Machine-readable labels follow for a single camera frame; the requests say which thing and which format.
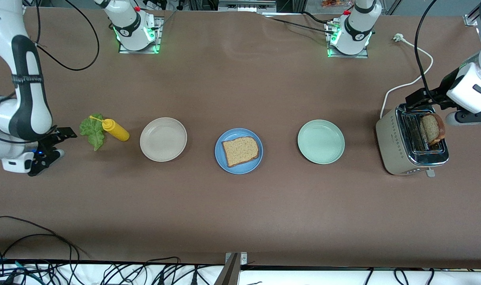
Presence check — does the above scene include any blue round plate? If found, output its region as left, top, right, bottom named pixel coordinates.
left=215, top=128, right=264, bottom=175

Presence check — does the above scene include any yellow squeeze bottle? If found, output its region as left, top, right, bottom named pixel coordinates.
left=89, top=115, right=130, bottom=142

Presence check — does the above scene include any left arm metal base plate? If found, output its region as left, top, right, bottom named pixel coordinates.
left=326, top=21, right=369, bottom=59

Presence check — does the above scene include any grey power strip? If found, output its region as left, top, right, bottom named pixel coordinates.
left=218, top=0, right=277, bottom=12

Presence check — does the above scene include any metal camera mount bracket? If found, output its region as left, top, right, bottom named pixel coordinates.
left=214, top=252, right=249, bottom=285

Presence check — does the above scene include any beige round plate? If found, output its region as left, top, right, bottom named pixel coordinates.
left=140, top=117, right=188, bottom=163

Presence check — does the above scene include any mint green round plate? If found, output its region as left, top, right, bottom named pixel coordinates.
left=297, top=120, right=346, bottom=165

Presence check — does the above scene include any colourful snack packet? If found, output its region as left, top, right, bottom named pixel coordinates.
left=321, top=0, right=352, bottom=9

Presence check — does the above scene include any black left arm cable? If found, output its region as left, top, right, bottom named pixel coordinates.
left=415, top=0, right=462, bottom=109

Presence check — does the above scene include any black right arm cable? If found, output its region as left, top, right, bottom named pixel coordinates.
left=25, top=0, right=100, bottom=72

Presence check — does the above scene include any brown toast bread slice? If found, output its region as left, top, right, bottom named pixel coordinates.
left=419, top=113, right=446, bottom=146
left=222, top=137, right=261, bottom=168

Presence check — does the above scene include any black base cable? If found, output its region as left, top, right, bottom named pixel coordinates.
left=264, top=11, right=336, bottom=34

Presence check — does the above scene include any green lettuce leaf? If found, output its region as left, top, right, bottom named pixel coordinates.
left=79, top=114, right=106, bottom=152

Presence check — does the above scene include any aluminium corner bracket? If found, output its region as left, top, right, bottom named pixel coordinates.
left=463, top=0, right=481, bottom=27

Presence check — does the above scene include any white toaster power cord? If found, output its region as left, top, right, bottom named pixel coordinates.
left=380, top=33, right=434, bottom=119

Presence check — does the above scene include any silver two-slot toaster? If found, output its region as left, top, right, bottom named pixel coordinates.
left=375, top=102, right=450, bottom=178

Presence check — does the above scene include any white cable tray board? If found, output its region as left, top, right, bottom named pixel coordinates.
left=0, top=259, right=481, bottom=285

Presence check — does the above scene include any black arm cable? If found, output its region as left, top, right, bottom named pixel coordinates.
left=415, top=0, right=462, bottom=109
left=25, top=0, right=100, bottom=72

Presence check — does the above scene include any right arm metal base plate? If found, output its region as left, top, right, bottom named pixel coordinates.
left=118, top=16, right=164, bottom=55

